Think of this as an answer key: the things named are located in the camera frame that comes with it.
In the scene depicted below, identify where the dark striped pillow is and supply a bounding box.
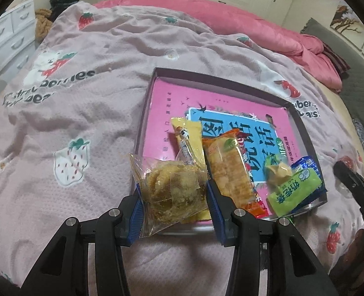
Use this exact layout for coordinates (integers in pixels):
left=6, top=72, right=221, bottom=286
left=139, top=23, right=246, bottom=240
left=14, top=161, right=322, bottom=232
left=322, top=44, right=351, bottom=75

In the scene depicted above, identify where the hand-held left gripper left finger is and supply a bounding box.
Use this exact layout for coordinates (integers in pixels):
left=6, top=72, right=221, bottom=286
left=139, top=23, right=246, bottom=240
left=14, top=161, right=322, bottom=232
left=19, top=195, right=144, bottom=296

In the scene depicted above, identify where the white drawer cabinet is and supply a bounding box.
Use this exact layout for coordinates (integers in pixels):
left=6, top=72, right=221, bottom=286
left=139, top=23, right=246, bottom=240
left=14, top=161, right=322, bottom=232
left=0, top=0, right=36, bottom=66

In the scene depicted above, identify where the yellow pastry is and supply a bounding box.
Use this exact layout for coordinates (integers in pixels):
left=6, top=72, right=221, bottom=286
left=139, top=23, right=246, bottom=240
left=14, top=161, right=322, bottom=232
left=263, top=153, right=294, bottom=186

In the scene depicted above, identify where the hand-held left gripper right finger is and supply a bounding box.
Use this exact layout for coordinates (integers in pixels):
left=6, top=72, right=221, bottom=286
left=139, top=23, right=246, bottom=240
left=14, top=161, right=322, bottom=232
left=207, top=179, right=329, bottom=296

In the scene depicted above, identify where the strawberry printed blanket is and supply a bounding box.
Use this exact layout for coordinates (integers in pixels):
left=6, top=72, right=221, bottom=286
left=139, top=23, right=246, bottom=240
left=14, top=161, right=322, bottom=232
left=0, top=0, right=364, bottom=286

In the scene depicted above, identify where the orange-ended fried twist packet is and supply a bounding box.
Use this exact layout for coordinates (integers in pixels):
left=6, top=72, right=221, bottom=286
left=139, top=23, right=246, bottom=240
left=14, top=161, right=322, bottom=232
left=202, top=129, right=269, bottom=220

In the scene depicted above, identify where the blue cookie packet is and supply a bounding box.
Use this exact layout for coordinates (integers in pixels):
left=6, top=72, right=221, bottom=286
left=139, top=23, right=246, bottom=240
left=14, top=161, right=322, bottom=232
left=290, top=155, right=329, bottom=204

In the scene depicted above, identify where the grey padded headboard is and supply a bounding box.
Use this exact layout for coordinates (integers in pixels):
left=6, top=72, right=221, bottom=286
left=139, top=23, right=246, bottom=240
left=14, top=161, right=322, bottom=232
left=300, top=18, right=364, bottom=124

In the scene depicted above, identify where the dark patterned cloth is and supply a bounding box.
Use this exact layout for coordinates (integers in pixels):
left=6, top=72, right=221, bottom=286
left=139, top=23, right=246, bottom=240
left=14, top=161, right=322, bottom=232
left=351, top=118, right=364, bottom=161

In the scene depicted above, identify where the shallow dark cardboard box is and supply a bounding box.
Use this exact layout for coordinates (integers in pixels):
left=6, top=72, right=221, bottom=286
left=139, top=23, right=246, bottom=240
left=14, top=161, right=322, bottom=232
left=134, top=67, right=328, bottom=235

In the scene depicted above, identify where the light green snack packet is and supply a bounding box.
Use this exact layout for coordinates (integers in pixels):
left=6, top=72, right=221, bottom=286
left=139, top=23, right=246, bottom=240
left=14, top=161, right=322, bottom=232
left=266, top=169, right=322, bottom=218

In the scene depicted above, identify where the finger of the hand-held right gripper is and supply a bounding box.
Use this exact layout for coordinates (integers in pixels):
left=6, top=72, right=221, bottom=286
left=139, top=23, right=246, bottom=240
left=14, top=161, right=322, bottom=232
left=332, top=160, right=364, bottom=211

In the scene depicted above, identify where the tree wall picture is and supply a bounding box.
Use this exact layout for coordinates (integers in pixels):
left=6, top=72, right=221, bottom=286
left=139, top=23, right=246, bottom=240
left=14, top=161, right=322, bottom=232
left=329, top=0, right=360, bottom=35

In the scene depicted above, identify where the beige bedsheet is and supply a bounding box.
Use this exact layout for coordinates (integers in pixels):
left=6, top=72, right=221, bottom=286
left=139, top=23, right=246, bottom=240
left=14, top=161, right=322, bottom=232
left=311, top=73, right=364, bottom=162

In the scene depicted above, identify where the gold snack packet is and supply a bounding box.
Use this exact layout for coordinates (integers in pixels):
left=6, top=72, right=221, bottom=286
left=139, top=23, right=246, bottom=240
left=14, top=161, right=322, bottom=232
left=171, top=116, right=214, bottom=223

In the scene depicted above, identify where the pink and blue book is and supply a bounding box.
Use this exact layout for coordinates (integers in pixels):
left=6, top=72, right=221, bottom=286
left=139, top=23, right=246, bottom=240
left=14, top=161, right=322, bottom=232
left=141, top=78, right=303, bottom=222

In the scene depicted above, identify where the clear shredded pastry packet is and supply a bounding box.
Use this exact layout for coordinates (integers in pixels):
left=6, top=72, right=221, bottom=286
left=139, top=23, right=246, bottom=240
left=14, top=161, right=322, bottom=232
left=129, top=153, right=211, bottom=239

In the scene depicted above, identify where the pink quilt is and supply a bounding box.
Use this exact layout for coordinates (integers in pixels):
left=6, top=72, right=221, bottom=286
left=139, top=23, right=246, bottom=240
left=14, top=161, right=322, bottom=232
left=92, top=0, right=343, bottom=92

